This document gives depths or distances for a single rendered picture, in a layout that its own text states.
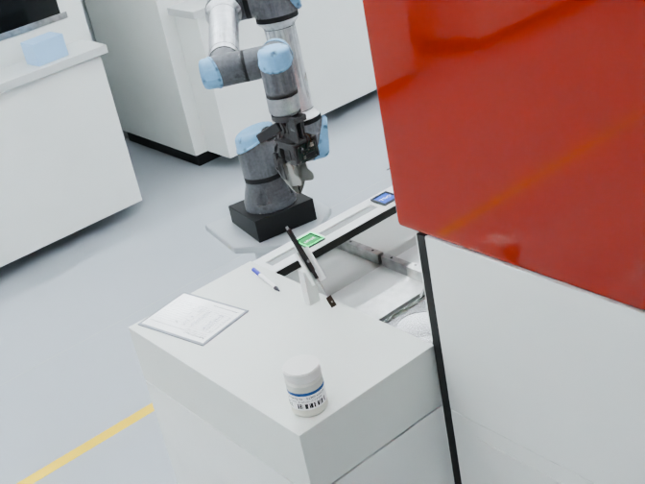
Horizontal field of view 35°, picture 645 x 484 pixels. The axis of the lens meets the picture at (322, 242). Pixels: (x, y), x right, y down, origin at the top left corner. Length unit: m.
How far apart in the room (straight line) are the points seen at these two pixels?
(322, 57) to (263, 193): 2.98
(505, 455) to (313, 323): 0.49
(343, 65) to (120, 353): 2.45
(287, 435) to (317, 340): 0.28
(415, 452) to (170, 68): 3.72
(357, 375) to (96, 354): 2.34
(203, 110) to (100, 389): 2.06
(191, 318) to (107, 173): 2.90
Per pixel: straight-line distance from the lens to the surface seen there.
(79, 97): 5.01
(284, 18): 2.75
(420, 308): 2.28
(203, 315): 2.30
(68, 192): 5.07
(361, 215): 2.60
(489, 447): 2.07
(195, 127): 5.62
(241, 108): 5.50
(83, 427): 3.82
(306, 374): 1.86
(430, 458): 2.16
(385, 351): 2.04
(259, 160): 2.84
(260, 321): 2.23
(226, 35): 2.53
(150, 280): 4.64
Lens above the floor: 2.10
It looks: 27 degrees down
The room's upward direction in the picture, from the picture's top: 11 degrees counter-clockwise
